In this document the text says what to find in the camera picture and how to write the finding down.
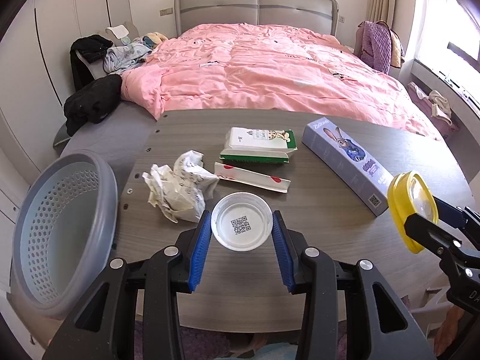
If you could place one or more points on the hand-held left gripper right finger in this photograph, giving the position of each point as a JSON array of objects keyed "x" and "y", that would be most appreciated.
[{"x": 283, "y": 255}]

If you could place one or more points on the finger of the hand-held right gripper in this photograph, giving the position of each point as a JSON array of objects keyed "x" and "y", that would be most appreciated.
[
  {"x": 453, "y": 213},
  {"x": 427, "y": 232}
]

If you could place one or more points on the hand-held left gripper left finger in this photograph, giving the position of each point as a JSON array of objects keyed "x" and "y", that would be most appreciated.
[{"x": 198, "y": 255}]

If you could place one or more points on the yellow rimmed clear lid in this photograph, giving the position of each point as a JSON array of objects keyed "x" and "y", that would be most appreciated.
[{"x": 401, "y": 202}]

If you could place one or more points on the white round plastic lid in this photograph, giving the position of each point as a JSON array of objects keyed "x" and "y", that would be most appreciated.
[{"x": 242, "y": 221}]

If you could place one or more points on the blue perforated plastic basket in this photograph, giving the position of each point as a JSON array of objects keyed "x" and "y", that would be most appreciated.
[{"x": 56, "y": 225}]

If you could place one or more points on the crumpled white paper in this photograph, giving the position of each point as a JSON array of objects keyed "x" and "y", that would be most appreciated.
[{"x": 180, "y": 187}]

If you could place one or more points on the white carton strip red hearts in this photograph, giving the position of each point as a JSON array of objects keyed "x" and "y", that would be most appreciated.
[{"x": 251, "y": 178}]

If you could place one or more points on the purple fluffy rug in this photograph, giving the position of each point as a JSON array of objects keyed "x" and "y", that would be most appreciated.
[{"x": 176, "y": 339}]

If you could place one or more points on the lavender cartoon rabbit box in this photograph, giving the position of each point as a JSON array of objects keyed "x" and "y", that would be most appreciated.
[{"x": 348, "y": 157}]

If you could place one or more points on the white and green box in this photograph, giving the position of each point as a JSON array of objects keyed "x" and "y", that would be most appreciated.
[{"x": 258, "y": 142}]

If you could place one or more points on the grey bed mattress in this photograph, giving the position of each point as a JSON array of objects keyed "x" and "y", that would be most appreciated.
[{"x": 123, "y": 127}]

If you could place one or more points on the pink duvet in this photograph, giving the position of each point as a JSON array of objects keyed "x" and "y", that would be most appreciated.
[{"x": 270, "y": 71}]

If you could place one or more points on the purple quilted jacket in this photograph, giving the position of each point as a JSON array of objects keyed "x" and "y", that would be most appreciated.
[{"x": 378, "y": 45}]

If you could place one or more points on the black folded clothes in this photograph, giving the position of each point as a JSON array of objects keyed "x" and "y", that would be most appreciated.
[{"x": 92, "y": 101}]

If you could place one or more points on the beige curtain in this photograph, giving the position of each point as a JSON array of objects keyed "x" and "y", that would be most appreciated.
[{"x": 392, "y": 11}]

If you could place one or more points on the light blue clothing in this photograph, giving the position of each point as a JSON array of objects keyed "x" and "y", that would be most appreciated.
[{"x": 125, "y": 55}]

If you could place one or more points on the yellow plush cloth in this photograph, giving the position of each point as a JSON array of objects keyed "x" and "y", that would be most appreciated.
[{"x": 155, "y": 38}]

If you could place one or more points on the black jacket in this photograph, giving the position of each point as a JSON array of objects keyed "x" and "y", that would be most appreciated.
[{"x": 88, "y": 50}]

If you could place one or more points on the grey lounge chair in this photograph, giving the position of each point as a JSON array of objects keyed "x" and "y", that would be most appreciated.
[{"x": 131, "y": 30}]

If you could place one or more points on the white cloth with green patch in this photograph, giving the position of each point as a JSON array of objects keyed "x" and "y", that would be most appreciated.
[{"x": 118, "y": 31}]

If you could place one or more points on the grey padded headboard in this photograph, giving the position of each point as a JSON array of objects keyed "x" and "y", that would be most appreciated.
[{"x": 255, "y": 11}]

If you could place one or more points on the white wardrobe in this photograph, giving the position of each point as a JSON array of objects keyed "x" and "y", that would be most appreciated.
[{"x": 56, "y": 45}]

